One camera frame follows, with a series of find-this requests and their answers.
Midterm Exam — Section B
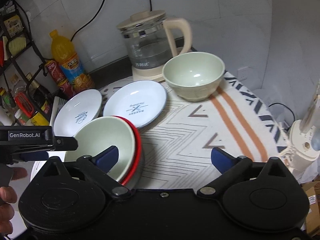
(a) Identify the pale green standalone bowl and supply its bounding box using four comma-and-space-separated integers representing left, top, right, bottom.
162, 51, 225, 102

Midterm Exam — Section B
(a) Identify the white plate Sweet print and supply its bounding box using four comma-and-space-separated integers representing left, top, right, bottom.
53, 89, 103, 137

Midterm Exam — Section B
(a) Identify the person's left hand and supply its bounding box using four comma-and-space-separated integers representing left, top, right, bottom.
0, 167, 28, 235

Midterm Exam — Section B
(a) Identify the black power cable left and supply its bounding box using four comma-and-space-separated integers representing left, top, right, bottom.
70, 0, 111, 42

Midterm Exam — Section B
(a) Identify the cardboard box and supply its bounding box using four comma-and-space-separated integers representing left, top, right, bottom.
302, 181, 319, 237

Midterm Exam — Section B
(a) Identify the yellow sponge on rack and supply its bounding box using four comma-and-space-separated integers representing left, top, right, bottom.
8, 37, 27, 56

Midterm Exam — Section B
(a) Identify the folded striped cloth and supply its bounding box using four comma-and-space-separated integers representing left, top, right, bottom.
50, 96, 67, 126

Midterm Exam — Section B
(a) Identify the glass electric kettle cream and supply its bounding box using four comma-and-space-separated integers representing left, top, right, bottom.
117, 10, 193, 70

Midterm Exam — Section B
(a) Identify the orange juice bottle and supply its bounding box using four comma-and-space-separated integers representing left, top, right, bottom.
49, 30, 95, 93

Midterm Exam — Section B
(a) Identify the yellow label sauce bottle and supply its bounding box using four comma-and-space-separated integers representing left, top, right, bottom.
31, 99, 51, 126

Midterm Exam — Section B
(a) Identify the patterned woven table mat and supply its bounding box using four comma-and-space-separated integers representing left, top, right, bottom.
137, 72, 287, 189

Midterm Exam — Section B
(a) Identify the black wire spice rack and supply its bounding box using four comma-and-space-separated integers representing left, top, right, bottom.
1, 0, 57, 121

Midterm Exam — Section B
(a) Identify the red rimmed plate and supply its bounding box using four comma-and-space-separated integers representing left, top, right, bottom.
116, 116, 144, 189

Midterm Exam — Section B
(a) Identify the white plate Bakery print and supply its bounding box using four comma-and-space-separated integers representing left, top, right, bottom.
103, 80, 167, 128

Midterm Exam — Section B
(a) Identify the red drink can lower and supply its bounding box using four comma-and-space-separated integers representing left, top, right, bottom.
58, 79, 76, 99

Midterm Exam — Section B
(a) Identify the white wall socket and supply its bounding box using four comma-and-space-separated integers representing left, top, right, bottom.
237, 67, 249, 81

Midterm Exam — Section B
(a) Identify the cream kettle base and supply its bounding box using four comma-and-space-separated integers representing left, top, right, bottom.
132, 65, 164, 82

